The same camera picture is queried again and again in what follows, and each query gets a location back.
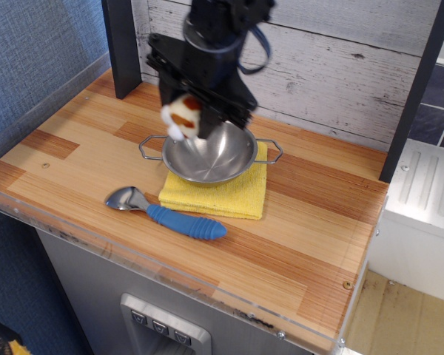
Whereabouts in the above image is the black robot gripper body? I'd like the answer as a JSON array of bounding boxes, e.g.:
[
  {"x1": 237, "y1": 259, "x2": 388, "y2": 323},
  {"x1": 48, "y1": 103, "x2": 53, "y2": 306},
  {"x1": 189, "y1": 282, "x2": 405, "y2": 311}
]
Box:
[{"x1": 147, "y1": 33, "x2": 257, "y2": 129}]

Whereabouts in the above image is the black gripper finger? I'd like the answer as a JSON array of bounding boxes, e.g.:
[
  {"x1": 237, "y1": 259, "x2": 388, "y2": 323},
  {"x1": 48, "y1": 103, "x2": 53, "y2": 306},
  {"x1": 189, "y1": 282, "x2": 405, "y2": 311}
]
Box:
[
  {"x1": 158, "y1": 75, "x2": 185, "y2": 106},
  {"x1": 198, "y1": 105, "x2": 225, "y2": 139}
]

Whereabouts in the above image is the brown spotted plush animal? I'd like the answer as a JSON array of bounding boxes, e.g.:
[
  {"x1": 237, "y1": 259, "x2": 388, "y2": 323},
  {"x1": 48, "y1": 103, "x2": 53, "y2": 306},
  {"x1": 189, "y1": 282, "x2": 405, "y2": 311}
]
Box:
[{"x1": 161, "y1": 94, "x2": 203, "y2": 141}]

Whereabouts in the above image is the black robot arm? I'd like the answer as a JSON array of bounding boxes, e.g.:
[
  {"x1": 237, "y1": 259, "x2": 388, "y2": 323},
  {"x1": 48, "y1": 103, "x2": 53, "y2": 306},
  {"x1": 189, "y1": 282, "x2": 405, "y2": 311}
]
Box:
[{"x1": 147, "y1": 1, "x2": 275, "y2": 141}]

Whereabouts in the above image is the yellow folded cloth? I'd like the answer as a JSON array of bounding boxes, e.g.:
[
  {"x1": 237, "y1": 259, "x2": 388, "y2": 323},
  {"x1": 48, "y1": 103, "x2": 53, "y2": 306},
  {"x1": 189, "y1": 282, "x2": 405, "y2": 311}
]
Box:
[{"x1": 158, "y1": 163, "x2": 267, "y2": 220}]

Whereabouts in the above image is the clear acrylic edge guard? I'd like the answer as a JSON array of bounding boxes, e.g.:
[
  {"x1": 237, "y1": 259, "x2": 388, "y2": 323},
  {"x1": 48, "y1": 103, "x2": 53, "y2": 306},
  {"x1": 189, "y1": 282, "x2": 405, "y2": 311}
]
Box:
[{"x1": 0, "y1": 179, "x2": 387, "y2": 354}]

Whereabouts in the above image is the grey dispenser button panel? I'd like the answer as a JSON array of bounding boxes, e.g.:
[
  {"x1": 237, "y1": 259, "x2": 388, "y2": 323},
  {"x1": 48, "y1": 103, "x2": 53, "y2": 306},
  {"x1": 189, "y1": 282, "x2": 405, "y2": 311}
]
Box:
[{"x1": 120, "y1": 293, "x2": 212, "y2": 354}]

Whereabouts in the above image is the white ribbed appliance top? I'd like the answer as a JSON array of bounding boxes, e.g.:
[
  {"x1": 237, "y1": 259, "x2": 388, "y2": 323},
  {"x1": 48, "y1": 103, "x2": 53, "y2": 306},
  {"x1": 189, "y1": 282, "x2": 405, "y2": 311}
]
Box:
[{"x1": 386, "y1": 139, "x2": 444, "y2": 231}]

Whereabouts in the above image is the yellow black object bottom left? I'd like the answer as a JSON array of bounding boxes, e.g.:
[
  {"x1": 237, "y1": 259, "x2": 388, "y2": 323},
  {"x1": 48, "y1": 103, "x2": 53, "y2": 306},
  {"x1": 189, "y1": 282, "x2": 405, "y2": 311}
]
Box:
[{"x1": 0, "y1": 323, "x2": 29, "y2": 355}]

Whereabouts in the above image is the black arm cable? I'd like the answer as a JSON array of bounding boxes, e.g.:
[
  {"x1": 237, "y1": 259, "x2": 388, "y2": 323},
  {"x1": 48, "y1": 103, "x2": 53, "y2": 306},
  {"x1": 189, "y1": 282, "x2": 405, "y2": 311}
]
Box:
[{"x1": 238, "y1": 24, "x2": 272, "y2": 74}]

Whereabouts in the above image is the steel bowl with handles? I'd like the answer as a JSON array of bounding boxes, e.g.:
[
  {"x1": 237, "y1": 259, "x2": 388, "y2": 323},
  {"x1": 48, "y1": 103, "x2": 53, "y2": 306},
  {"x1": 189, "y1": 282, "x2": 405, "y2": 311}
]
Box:
[{"x1": 139, "y1": 123, "x2": 283, "y2": 186}]

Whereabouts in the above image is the left dark upright post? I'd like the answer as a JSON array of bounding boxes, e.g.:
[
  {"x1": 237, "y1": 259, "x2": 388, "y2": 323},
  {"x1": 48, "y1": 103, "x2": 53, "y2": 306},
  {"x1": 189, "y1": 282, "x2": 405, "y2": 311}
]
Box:
[{"x1": 101, "y1": 0, "x2": 141, "y2": 99}]

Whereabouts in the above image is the dark upright post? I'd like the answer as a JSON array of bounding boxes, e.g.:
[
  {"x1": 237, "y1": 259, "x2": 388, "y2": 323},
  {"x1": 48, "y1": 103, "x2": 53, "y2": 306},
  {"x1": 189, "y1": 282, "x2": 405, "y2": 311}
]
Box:
[
  {"x1": 379, "y1": 0, "x2": 444, "y2": 183},
  {"x1": 101, "y1": 0, "x2": 141, "y2": 99}
]

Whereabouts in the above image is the blue handled metal scoop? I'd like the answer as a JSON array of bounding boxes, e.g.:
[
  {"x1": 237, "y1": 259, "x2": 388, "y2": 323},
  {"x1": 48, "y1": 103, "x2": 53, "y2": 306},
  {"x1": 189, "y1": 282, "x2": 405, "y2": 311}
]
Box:
[{"x1": 105, "y1": 186, "x2": 227, "y2": 240}]

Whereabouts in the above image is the right dark upright post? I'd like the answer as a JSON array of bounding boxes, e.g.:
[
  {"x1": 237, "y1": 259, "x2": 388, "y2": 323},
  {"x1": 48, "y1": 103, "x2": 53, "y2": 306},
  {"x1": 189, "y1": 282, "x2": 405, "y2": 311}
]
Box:
[{"x1": 379, "y1": 0, "x2": 444, "y2": 183}]

